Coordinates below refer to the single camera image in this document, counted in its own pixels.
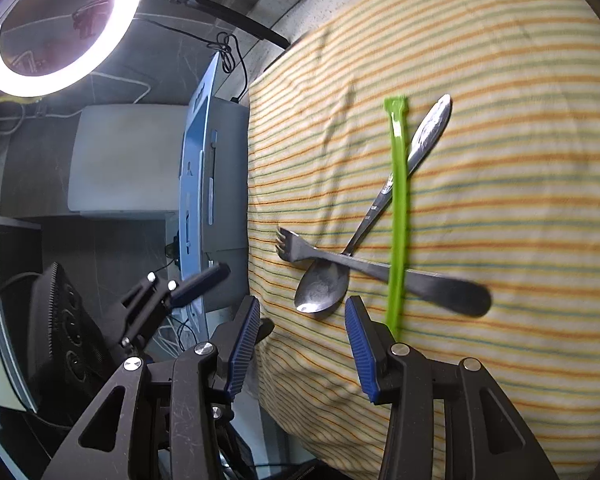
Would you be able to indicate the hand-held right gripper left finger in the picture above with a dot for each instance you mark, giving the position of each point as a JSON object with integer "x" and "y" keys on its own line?
{"x": 242, "y": 345}

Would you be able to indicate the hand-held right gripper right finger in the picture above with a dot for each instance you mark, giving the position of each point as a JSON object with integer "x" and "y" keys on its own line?
{"x": 362, "y": 355}

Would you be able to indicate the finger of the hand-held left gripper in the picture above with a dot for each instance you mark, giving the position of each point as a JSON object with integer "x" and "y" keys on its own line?
{"x": 266, "y": 328}
{"x": 205, "y": 277}

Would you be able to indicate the metal spoon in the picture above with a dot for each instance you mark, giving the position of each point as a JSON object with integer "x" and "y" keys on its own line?
{"x": 322, "y": 287}

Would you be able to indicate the blue perforated plastic basket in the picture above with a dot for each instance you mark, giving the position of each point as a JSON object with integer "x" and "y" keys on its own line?
{"x": 200, "y": 160}

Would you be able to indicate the metal fork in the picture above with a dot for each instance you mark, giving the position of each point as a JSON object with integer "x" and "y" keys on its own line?
{"x": 450, "y": 292}

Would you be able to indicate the black power strip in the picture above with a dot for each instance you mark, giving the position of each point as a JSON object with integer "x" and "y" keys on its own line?
{"x": 65, "y": 320}

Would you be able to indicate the green plastic utensil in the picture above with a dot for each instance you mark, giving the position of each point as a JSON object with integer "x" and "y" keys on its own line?
{"x": 399, "y": 210}

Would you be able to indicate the yellow striped cloth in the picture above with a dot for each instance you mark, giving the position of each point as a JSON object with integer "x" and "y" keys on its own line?
{"x": 480, "y": 185}

